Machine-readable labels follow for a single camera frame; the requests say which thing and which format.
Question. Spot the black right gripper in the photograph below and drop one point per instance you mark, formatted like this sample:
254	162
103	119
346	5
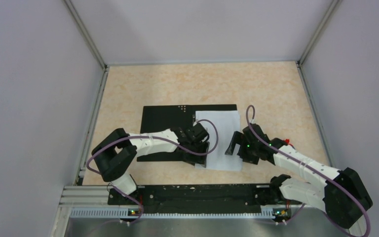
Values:
240	138

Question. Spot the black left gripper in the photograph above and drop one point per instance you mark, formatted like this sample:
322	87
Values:
198	159

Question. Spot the white paper stack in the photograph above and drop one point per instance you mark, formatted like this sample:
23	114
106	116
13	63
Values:
221	126

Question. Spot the black file folder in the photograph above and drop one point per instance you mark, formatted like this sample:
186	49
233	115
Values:
157	119

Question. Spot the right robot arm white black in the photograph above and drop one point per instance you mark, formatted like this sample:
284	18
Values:
340	194

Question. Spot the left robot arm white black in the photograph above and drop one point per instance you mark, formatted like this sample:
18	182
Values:
116	152

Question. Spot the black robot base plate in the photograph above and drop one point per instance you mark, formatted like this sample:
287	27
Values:
202	199

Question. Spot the aluminium frame rail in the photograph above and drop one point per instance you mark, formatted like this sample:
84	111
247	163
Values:
92	201

